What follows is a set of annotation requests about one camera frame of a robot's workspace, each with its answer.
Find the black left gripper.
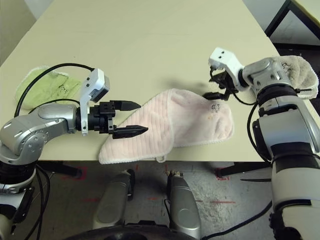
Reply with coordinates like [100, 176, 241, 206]
[87, 99, 150, 140]

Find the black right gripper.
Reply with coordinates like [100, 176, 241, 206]
[203, 67, 237, 101]

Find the pink terry towel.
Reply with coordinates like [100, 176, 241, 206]
[98, 88, 235, 165]

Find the green terry towel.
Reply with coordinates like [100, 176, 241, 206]
[14, 65, 82, 111]

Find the beige terry towel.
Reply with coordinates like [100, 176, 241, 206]
[271, 55, 320, 99]

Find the silver left robot leg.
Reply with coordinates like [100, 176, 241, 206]
[93, 169, 136, 230]

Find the silver robot leg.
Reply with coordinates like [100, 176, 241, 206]
[93, 169, 136, 230]
[163, 170, 202, 240]

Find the red floor tape corner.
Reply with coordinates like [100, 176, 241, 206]
[214, 167, 231, 181]

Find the silver right robot leg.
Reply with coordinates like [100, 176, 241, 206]
[163, 170, 202, 240]

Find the black robot torso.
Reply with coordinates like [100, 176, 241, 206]
[63, 219, 201, 240]

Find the black framed side table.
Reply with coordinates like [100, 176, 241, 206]
[264, 0, 320, 47]

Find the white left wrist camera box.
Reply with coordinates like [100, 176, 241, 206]
[79, 67, 111, 137]

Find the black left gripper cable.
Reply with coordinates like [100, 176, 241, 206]
[28, 98, 81, 113]

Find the black left camera cable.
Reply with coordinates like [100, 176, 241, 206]
[13, 62, 96, 118]

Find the long black cable tie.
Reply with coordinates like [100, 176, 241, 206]
[239, 177, 272, 183]

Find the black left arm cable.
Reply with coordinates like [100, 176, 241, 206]
[23, 164, 51, 240]

